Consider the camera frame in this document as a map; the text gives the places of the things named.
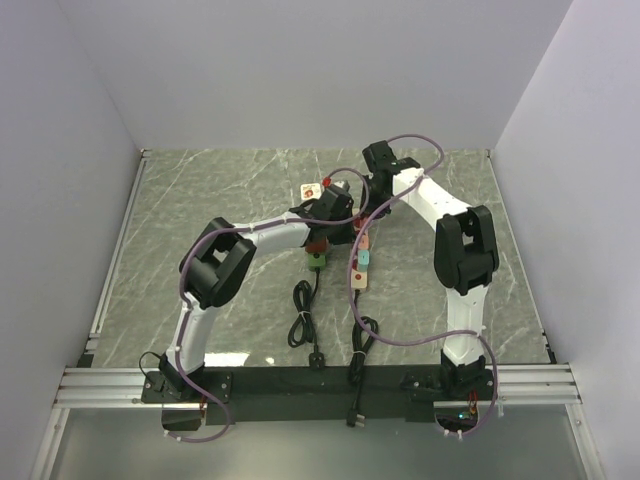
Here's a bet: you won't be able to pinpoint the white cube adapter tiger print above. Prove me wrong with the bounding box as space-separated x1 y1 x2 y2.
300 183 324 206

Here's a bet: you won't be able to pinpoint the red cube adapter fish print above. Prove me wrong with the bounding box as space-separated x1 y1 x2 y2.
305 238 329 255

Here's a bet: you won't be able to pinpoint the light blue charger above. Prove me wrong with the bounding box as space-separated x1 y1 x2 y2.
356 250 370 271

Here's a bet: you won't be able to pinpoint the green power strip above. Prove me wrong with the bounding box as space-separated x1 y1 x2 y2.
307 252 327 272

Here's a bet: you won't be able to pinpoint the cream power strip red sockets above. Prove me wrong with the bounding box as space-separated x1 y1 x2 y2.
351 216 370 290

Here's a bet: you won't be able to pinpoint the salmon small charger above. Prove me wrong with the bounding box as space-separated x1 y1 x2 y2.
358 236 369 250

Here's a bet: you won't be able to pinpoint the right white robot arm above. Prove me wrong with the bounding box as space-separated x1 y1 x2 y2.
363 140 499 399

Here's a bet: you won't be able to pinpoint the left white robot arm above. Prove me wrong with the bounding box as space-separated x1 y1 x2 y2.
159 182 354 402

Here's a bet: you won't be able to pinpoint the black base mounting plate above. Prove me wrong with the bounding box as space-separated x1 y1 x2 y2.
141 365 495 430

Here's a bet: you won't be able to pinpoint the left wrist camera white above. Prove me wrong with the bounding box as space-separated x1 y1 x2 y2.
322 176 350 193

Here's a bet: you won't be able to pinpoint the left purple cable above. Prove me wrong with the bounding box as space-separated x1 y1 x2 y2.
162 167 371 446

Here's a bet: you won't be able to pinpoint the purple cable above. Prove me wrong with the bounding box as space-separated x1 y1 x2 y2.
345 132 501 439
162 167 371 446

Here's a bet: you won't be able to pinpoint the black cord of cream strip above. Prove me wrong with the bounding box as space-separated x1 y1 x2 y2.
345 288 380 430

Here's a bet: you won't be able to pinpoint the black cord of green strip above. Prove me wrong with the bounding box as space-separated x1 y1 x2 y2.
286 269 329 374

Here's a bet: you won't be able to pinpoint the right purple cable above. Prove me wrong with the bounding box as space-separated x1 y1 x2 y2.
345 132 501 439

